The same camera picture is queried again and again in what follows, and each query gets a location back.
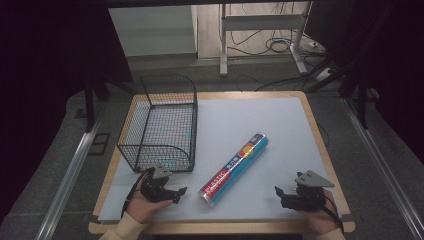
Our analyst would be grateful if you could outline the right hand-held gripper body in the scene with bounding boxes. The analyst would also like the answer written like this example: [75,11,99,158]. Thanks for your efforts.
[285,169,336,212]

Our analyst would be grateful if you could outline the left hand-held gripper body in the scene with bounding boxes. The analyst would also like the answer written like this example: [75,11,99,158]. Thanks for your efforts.
[139,166,175,204]

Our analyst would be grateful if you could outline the person's left hand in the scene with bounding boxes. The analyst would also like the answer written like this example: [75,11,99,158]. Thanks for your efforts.
[125,173,174,224]

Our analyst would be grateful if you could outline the person's right hand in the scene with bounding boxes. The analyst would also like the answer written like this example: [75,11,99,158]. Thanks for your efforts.
[297,189,340,235]

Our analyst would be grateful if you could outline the wooden table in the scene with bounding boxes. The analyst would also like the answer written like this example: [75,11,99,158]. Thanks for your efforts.
[87,90,356,236]

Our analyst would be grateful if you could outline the blue foil wrap box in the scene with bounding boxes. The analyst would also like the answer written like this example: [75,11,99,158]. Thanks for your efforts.
[198,132,270,208]

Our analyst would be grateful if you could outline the black floor plate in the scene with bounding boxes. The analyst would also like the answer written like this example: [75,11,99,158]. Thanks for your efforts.
[87,132,111,157]

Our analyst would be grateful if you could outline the light blue table mat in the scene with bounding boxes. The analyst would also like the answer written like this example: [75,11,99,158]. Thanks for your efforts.
[97,96,342,223]

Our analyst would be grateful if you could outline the black metal stand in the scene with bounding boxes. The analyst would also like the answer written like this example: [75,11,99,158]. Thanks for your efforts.
[337,56,372,130]
[82,75,112,134]

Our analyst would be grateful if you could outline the white power strip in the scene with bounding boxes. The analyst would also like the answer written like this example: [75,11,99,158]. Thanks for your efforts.
[314,67,335,83]

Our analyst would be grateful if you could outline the dark curtain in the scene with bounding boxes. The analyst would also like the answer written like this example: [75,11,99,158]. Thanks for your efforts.
[0,0,135,224]
[304,0,424,166]

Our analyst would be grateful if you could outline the pale grey panel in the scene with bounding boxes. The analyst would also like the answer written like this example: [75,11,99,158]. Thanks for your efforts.
[108,4,198,58]

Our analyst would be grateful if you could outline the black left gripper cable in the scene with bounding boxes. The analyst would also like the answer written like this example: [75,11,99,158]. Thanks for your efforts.
[121,168,155,218]

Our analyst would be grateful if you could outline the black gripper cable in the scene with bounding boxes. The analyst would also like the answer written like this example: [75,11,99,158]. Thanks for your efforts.
[121,168,155,218]
[320,192,345,234]

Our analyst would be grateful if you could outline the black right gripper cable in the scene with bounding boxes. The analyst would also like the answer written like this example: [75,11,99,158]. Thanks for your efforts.
[320,192,345,234]

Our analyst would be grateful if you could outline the black wire mesh basket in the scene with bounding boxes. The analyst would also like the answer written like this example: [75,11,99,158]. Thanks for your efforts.
[116,73,199,174]

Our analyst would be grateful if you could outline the aluminium floor rail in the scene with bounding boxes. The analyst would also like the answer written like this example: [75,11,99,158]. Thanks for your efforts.
[341,97,424,240]
[34,101,107,240]

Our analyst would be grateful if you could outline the black floor cable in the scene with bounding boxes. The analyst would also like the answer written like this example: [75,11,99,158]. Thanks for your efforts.
[235,58,332,93]

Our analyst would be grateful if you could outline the tangled black floor cables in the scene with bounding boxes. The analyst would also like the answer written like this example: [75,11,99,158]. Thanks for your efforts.
[228,1,329,58]

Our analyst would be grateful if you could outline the white metal desk frame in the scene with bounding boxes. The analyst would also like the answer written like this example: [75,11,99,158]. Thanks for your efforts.
[218,1,313,77]

